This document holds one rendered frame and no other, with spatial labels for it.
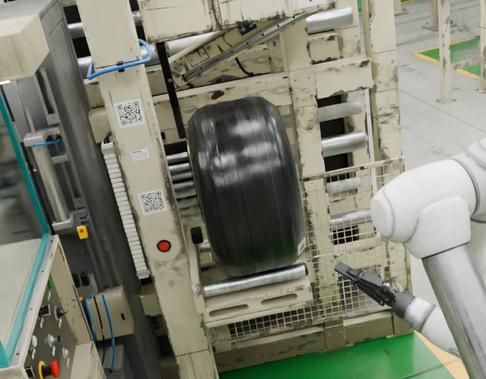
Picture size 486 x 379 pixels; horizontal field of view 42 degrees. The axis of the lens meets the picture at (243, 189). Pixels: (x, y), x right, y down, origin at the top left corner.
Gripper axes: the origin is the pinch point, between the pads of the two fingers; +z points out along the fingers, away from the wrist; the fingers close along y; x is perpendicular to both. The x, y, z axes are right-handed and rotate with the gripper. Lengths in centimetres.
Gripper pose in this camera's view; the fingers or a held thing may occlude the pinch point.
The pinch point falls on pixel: (347, 271)
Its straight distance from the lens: 190.8
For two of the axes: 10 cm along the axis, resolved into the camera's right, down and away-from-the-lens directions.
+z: -8.0, -4.6, 3.9
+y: 0.8, 5.6, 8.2
